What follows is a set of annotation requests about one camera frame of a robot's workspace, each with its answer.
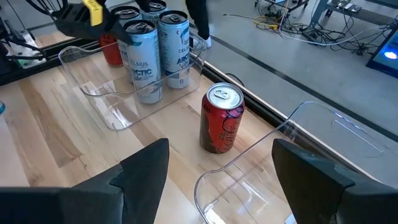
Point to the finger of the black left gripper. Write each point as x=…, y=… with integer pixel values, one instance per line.
x=142, y=5
x=93, y=31

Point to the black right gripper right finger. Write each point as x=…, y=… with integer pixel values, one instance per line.
x=326, y=199

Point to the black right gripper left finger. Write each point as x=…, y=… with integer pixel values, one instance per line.
x=93, y=202

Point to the red Coke Zero can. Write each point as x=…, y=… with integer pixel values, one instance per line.
x=110, y=53
x=222, y=124

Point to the clear plastic bin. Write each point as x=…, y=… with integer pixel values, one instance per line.
x=102, y=105
x=242, y=199

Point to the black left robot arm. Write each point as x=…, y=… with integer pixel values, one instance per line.
x=18, y=46

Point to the yellow tag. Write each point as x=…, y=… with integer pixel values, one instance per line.
x=92, y=12

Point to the person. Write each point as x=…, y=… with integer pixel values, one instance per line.
x=197, y=18

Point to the silver mounting plate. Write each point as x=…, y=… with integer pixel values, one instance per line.
x=29, y=53

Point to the black wheeled stand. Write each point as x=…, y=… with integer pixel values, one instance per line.
x=280, y=4

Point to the blue lit screen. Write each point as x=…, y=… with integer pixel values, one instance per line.
x=388, y=54

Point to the grey metal cart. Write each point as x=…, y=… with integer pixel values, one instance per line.
x=318, y=12

